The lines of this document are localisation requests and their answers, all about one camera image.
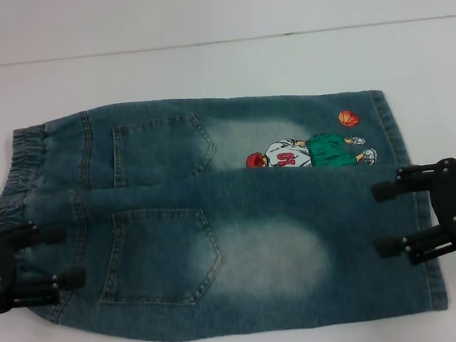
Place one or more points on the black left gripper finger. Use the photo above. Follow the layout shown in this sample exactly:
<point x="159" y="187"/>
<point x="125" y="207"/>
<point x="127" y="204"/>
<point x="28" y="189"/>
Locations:
<point x="36" y="238"/>
<point x="45" y="289"/>

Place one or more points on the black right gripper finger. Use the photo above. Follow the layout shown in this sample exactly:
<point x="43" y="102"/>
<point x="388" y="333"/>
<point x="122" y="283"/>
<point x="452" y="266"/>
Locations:
<point x="425" y="245"/>
<point x="407" y="187"/>

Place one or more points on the blue denim shorts basketball print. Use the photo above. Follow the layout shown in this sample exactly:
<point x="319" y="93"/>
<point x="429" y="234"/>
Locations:
<point x="233" y="227"/>

